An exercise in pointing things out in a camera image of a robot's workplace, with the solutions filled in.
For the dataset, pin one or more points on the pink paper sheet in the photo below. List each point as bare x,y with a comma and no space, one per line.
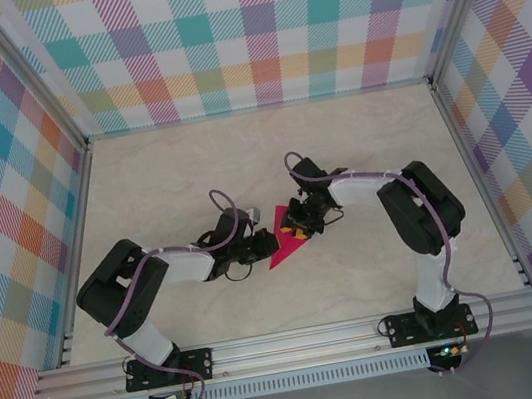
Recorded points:
285,254

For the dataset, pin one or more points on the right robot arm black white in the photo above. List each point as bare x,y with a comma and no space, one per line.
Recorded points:
420,215

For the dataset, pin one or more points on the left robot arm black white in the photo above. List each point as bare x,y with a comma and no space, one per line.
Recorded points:
124,293

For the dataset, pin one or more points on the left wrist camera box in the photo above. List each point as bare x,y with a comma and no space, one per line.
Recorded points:
229,225

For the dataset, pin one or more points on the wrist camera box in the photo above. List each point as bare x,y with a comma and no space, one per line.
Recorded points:
229,225
309,171

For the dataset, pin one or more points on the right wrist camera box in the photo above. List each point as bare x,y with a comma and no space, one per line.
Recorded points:
309,171

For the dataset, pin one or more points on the aluminium mounting rail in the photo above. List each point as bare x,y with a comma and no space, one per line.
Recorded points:
295,349

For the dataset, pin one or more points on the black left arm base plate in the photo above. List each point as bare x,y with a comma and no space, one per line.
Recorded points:
201,364

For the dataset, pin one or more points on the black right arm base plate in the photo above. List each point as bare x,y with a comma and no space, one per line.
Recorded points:
401,332

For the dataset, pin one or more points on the aluminium table edge rail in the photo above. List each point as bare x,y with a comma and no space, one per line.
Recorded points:
77,239
480,175

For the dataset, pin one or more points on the aluminium frame post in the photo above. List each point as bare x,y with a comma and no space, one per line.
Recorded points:
32,79
463,6

